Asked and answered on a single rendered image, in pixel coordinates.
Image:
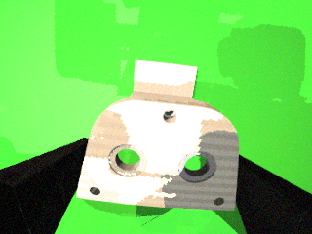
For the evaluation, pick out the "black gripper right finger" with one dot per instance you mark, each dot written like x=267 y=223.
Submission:
x=269 y=204

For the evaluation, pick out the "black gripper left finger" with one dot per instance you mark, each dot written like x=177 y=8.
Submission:
x=35 y=194

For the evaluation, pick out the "white and grey plate with two round holes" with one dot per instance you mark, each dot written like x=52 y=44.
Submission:
x=164 y=140

